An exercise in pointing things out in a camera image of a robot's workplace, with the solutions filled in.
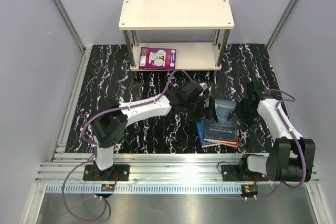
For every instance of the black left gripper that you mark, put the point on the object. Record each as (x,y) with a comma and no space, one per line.
(200,114)

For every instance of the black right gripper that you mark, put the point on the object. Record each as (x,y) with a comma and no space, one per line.
(237,110)

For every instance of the blue orange sunset book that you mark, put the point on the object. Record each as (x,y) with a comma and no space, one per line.
(201,133)

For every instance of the dark blue 1984 book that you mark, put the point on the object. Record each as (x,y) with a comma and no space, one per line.
(222,109)

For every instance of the red treehouse book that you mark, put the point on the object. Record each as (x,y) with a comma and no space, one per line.
(237,136)

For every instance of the purple cover book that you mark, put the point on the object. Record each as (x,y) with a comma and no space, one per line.
(157,58)

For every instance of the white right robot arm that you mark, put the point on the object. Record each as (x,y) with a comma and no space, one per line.
(291,157)

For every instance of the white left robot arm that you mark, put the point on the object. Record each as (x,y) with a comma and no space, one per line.
(109,126)

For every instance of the white two-tier shelf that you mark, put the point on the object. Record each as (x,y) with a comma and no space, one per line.
(164,15)

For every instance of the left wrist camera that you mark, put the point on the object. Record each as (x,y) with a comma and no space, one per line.
(203,85)

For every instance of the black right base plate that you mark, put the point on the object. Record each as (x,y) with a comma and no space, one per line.
(233,173)

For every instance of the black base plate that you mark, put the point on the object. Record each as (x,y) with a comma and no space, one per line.
(233,173)
(117,172)

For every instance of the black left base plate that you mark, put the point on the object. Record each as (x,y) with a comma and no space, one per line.
(117,172)

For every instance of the aluminium front rail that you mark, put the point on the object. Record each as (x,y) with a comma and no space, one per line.
(146,168)

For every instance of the white slotted cable duct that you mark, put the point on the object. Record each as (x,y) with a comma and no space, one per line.
(230,189)

